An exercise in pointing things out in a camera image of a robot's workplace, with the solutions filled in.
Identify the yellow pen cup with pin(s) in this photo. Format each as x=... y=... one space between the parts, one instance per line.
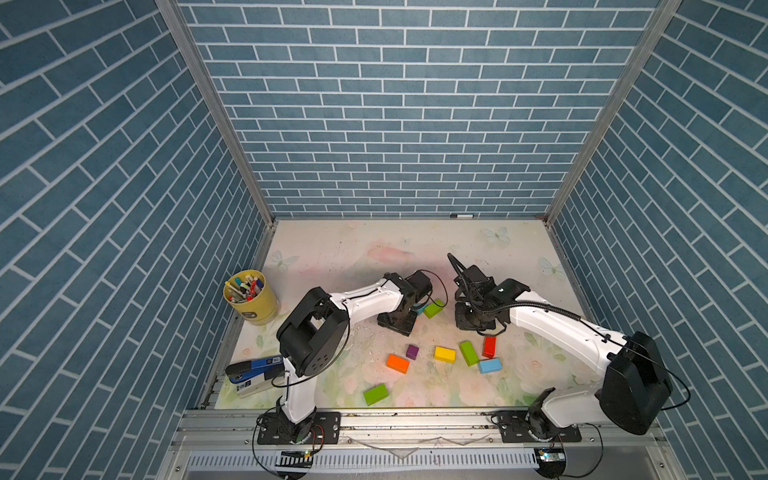
x=249 y=294

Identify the green block front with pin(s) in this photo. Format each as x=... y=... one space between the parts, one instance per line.
x=375 y=394

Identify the red block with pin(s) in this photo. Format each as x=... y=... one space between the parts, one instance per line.
x=489 y=347

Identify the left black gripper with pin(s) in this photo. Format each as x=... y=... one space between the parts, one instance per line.
x=405 y=329

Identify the aluminium front rail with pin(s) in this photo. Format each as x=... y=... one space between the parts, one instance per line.
x=398 y=443

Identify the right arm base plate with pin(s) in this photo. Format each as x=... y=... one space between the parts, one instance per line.
x=522 y=427

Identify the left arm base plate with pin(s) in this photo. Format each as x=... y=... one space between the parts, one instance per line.
x=274 y=428

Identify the green block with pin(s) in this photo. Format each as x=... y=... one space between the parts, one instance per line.
x=468 y=353
x=375 y=394
x=433 y=308

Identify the blue black stapler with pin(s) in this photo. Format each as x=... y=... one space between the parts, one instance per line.
x=254 y=376

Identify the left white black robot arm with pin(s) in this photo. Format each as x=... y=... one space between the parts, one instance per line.
x=319 y=327

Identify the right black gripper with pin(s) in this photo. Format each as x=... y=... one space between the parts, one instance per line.
x=460 y=322

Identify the purple cube block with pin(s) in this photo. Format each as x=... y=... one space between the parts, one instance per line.
x=412 y=352

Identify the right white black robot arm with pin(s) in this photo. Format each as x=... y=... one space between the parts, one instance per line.
x=634 y=383

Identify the light blue block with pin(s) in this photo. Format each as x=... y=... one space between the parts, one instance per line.
x=490 y=366

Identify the orange block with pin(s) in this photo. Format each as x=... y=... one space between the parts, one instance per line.
x=397 y=363

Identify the yellow block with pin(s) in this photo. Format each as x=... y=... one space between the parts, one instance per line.
x=446 y=355

